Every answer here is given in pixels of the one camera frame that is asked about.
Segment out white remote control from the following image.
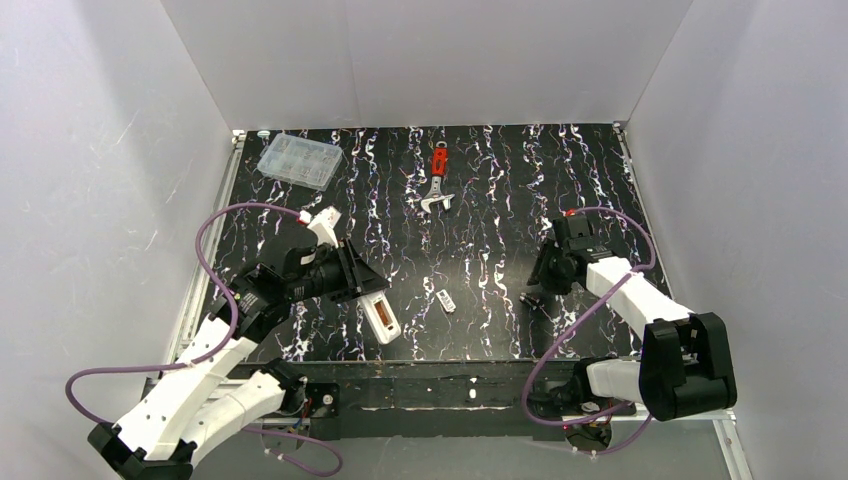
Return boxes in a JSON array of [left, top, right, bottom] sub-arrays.
[[357, 290, 401, 345]]

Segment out black AAA battery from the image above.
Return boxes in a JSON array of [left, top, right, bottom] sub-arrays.
[[519, 293, 544, 310]]

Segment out white remote battery cover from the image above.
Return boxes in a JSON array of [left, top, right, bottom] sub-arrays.
[[436, 289, 456, 314]]

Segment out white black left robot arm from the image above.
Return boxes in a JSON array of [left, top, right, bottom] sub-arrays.
[[87, 240, 399, 479]]

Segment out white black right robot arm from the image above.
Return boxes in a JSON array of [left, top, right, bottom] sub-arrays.
[[522, 209, 738, 421]]

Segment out clear plastic screw box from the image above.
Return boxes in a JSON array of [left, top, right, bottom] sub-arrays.
[[257, 133, 343, 192]]

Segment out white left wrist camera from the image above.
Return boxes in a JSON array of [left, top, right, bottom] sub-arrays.
[[298, 206, 341, 247]]

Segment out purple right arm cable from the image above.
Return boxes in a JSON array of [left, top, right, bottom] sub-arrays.
[[520, 206, 658, 457]]

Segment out red handled adjustable wrench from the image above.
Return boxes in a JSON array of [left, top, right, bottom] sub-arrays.
[[420, 140, 454, 214]]

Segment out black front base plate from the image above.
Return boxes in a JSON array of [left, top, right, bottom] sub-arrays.
[[291, 358, 598, 443]]

